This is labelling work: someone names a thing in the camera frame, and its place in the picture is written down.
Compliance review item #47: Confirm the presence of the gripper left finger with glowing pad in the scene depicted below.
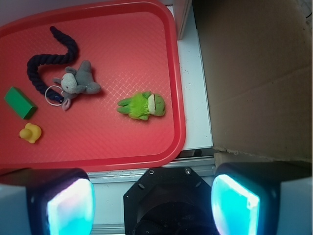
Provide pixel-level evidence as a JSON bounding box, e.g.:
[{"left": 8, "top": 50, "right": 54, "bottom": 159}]
[{"left": 0, "top": 168, "right": 95, "bottom": 235}]

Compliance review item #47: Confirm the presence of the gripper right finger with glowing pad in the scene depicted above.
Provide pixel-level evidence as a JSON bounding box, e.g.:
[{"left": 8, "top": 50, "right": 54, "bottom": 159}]
[{"left": 211, "top": 161, "right": 313, "bottom": 235}]

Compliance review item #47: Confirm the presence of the green rectangular block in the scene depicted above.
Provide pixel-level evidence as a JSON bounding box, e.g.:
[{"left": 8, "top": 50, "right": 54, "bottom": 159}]
[{"left": 4, "top": 87, "right": 38, "bottom": 119}]

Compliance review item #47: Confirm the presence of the yellow rubber duck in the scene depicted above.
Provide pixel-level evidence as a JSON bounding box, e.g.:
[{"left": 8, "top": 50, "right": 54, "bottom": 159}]
[{"left": 19, "top": 122, "right": 42, "bottom": 144}]

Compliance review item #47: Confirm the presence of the grey plush mouse toy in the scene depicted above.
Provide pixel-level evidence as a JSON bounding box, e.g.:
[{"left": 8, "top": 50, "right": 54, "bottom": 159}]
[{"left": 53, "top": 60, "right": 101, "bottom": 111}]

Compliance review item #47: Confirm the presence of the red plastic tray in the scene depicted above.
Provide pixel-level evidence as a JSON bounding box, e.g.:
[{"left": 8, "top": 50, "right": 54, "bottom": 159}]
[{"left": 0, "top": 0, "right": 186, "bottom": 172}]

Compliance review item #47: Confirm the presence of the green plush frog toy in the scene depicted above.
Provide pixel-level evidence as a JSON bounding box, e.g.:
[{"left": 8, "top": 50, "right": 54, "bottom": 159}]
[{"left": 117, "top": 91, "right": 166, "bottom": 121}]

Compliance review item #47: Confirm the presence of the brown cardboard box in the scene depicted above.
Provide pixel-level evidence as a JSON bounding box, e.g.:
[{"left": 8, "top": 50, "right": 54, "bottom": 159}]
[{"left": 193, "top": 0, "right": 313, "bottom": 162}]

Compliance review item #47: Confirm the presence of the white ring with blue tag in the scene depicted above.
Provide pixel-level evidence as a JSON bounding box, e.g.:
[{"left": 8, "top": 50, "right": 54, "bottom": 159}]
[{"left": 45, "top": 85, "right": 65, "bottom": 107}]

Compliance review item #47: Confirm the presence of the black octagonal mount plate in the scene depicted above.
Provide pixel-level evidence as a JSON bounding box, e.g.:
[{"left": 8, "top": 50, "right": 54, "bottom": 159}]
[{"left": 123, "top": 167, "right": 218, "bottom": 235}]

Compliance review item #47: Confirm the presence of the dark navy rope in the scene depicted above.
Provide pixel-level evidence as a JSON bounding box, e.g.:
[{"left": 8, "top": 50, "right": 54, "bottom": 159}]
[{"left": 26, "top": 26, "right": 79, "bottom": 99}]

